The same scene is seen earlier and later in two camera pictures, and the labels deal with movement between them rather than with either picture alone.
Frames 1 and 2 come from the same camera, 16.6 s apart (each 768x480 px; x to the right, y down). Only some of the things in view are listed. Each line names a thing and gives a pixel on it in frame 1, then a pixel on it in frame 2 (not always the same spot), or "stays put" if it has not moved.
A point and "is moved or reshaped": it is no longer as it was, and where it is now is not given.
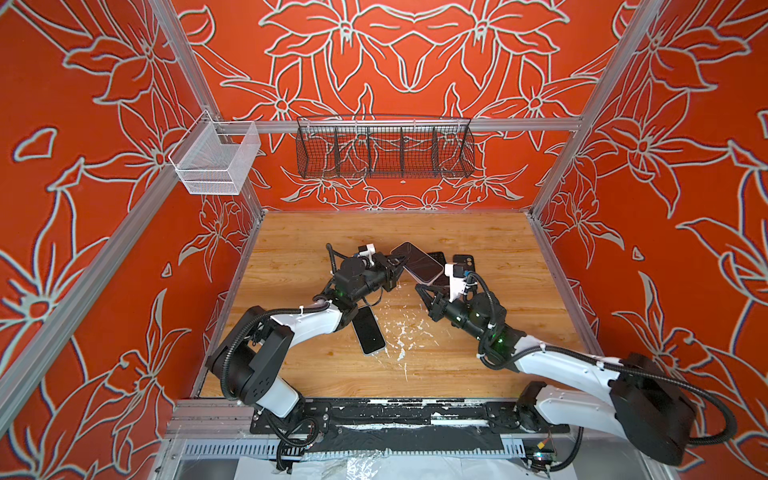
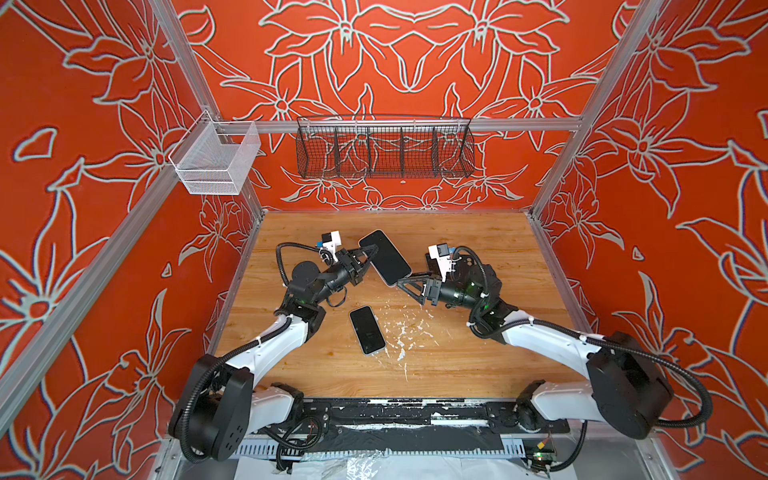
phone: (419, 264) is moved or reshaped
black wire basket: (382, 146) stays put
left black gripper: (389, 273) -> (346, 264)
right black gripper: (438, 307) -> (434, 289)
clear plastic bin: (215, 157) stays put
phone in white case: (368, 331) stays put
